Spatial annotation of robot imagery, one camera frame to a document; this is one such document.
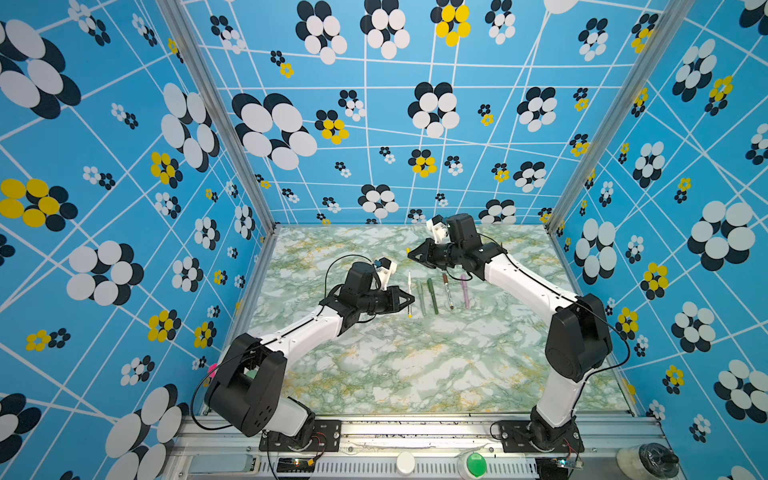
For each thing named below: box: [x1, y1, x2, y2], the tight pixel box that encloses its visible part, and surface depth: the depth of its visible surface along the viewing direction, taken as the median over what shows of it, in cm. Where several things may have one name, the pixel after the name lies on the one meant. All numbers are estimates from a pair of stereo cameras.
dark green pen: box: [427, 277, 439, 315], surface depth 102 cm
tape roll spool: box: [616, 442, 680, 480], surface depth 63 cm
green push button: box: [457, 451, 489, 480], surface depth 63 cm
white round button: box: [396, 451, 416, 476], surface depth 65 cm
